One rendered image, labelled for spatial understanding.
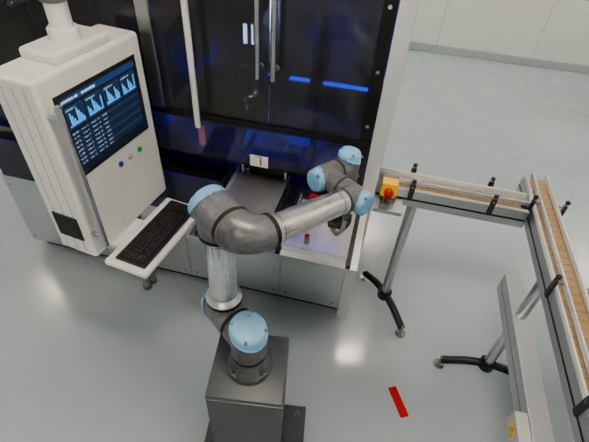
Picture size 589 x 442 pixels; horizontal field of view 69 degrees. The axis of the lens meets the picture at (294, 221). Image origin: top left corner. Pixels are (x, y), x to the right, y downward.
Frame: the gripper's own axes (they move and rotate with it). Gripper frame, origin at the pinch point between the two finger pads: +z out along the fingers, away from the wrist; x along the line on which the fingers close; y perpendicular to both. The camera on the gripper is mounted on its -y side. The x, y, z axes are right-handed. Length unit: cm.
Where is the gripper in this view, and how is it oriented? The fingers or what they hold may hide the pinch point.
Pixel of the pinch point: (336, 234)
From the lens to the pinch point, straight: 159.1
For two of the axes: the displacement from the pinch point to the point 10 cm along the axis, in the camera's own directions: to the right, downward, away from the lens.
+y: 2.4, -6.5, 7.2
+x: -9.7, -2.0, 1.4
